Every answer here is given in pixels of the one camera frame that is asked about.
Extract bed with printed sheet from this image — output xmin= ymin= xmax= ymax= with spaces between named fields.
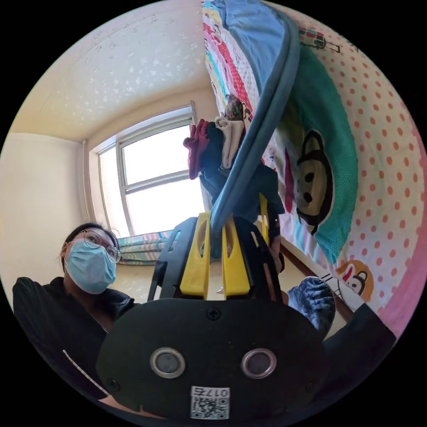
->
xmin=201 ymin=0 xmax=425 ymax=338

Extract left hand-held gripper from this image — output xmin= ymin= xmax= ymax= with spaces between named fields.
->
xmin=258 ymin=193 xmax=282 ymax=242

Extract striped cloth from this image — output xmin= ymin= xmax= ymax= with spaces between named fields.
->
xmin=117 ymin=229 xmax=182 ymax=266

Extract person's left hand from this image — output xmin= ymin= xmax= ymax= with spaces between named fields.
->
xmin=270 ymin=234 xmax=286 ymax=295

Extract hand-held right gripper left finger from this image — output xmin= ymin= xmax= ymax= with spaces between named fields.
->
xmin=179 ymin=213 xmax=211 ymax=298

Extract pile of clothes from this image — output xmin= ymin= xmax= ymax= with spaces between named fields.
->
xmin=182 ymin=94 xmax=255 ymax=201

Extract blue jeans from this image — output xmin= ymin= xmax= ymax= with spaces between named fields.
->
xmin=208 ymin=0 xmax=302 ymax=261

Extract person's body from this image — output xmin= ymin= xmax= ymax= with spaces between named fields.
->
xmin=12 ymin=222 xmax=142 ymax=401

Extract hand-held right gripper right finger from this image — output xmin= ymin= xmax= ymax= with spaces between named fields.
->
xmin=221 ymin=217 xmax=251 ymax=298

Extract window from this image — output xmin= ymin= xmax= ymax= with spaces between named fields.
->
xmin=97 ymin=105 xmax=208 ymax=236

